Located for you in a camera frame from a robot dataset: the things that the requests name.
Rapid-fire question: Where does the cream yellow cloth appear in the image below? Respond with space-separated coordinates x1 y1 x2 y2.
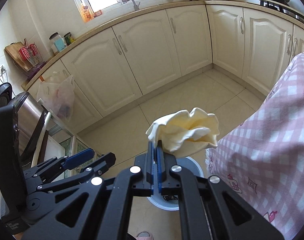
145 107 219 159

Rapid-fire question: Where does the light blue plastic bin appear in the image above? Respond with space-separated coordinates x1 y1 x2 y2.
136 155 202 210

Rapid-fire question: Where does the black gas stove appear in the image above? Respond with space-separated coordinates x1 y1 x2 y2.
253 0 304 28

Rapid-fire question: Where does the clear plastic bag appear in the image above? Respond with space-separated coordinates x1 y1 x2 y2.
37 71 75 122

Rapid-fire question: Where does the stainless steel container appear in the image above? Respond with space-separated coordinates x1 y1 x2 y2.
13 92 46 150

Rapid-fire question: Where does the glass jar blue label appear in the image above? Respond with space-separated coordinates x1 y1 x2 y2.
49 32 67 54

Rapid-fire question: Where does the red wire utensil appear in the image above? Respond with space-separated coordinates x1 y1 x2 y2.
19 39 42 67

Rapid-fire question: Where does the cream kitchen base cabinet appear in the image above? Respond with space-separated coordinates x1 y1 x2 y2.
204 1 304 97
22 1 214 133

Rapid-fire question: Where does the orange bottle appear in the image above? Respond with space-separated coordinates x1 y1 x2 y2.
81 4 93 22

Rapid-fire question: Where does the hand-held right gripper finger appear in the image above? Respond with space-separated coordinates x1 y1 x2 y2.
22 142 158 240
157 146 285 240

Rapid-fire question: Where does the purple rack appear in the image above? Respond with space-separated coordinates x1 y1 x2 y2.
25 62 46 78

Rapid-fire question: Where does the pink checked tablecloth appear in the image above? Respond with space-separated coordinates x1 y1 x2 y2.
205 52 304 240

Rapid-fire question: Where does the black fan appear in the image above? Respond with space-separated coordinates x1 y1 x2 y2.
0 82 12 110

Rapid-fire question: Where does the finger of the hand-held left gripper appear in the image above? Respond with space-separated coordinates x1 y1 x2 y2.
37 152 116 193
23 149 95 180

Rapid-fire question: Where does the wooden cutting board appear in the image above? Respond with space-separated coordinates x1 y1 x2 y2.
5 41 33 72

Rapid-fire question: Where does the pink slipper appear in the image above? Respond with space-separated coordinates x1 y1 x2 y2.
137 231 154 240

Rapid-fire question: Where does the jar with dark lid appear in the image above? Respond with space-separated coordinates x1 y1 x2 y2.
63 32 76 46

